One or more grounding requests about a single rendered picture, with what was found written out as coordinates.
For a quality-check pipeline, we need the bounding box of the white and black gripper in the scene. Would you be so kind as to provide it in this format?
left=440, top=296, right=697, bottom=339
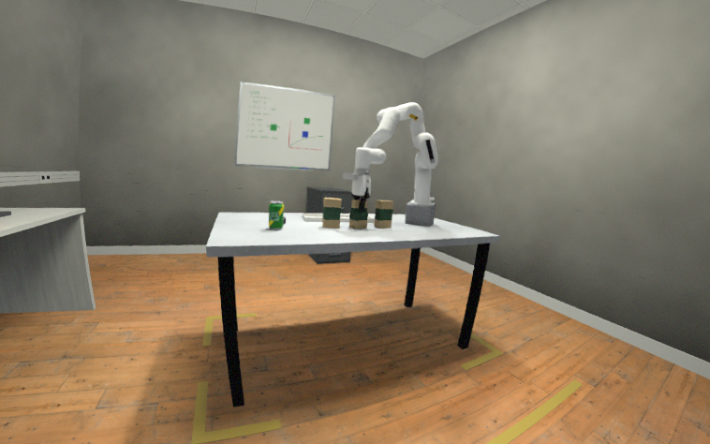
left=351, top=174, right=371, bottom=211

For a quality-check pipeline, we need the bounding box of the green and yellow drink can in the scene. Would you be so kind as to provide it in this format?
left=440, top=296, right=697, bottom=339
left=269, top=201, right=284, bottom=230

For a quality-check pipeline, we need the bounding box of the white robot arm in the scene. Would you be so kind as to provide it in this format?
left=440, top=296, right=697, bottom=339
left=343, top=103, right=438, bottom=206

